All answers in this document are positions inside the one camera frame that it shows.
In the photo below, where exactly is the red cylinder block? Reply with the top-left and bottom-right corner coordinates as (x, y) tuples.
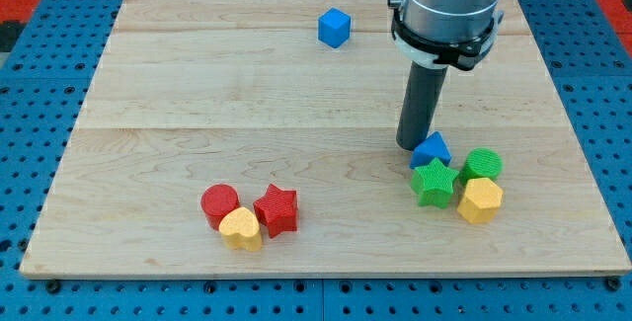
(200, 184), (240, 230)

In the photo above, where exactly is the green cylinder block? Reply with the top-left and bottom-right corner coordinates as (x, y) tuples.
(458, 147), (504, 186)

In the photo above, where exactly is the black clamp ring mount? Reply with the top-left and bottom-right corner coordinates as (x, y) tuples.
(391, 10), (505, 71)

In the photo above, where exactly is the red star block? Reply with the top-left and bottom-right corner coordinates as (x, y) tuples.
(253, 184), (298, 239)

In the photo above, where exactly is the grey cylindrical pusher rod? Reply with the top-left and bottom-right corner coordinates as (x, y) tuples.
(396, 62), (447, 151)

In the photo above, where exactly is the blue cube block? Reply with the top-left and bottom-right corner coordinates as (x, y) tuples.
(318, 8), (352, 48)

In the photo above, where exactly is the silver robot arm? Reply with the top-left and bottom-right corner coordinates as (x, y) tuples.
(387, 0), (504, 151)

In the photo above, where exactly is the blue triangle block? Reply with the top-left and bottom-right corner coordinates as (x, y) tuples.
(410, 131), (452, 169)

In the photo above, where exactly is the green star block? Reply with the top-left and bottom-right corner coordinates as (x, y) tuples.
(410, 158), (459, 208)

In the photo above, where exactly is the yellow heart block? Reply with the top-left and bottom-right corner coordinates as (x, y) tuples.
(218, 207), (263, 252)

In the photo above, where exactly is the wooden board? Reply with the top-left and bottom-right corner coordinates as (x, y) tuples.
(20, 0), (631, 280)

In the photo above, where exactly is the yellow hexagon block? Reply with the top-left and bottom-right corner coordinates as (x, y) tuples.
(457, 178), (504, 224)

